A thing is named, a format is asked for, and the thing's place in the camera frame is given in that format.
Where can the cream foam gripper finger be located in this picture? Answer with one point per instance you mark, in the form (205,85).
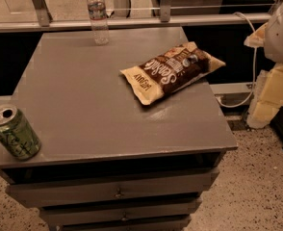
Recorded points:
(268,98)
(257,38)

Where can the grey drawer cabinet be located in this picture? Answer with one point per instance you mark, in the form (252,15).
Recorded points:
(91,124)

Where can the clear plastic water bottle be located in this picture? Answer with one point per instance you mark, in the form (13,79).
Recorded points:
(98,21)

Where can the grey baseboard beam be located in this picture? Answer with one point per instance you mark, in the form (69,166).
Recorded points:
(233,95)

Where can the brown chip bag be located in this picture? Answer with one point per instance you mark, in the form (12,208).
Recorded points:
(165,74)

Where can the green soda can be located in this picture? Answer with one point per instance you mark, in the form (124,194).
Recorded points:
(16,133)

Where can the top grey drawer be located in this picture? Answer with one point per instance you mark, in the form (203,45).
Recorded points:
(113,188)

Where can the bottom grey drawer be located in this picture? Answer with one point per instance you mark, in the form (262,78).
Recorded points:
(171,223)

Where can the grey drawer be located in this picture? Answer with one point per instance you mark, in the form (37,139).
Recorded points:
(171,223)
(123,211)
(113,188)

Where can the middle grey drawer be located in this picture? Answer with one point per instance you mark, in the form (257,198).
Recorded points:
(123,211)

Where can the grey metal window rail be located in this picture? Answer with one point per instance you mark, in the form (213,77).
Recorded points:
(61,15)

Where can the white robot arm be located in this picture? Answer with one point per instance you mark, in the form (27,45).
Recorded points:
(273,44)

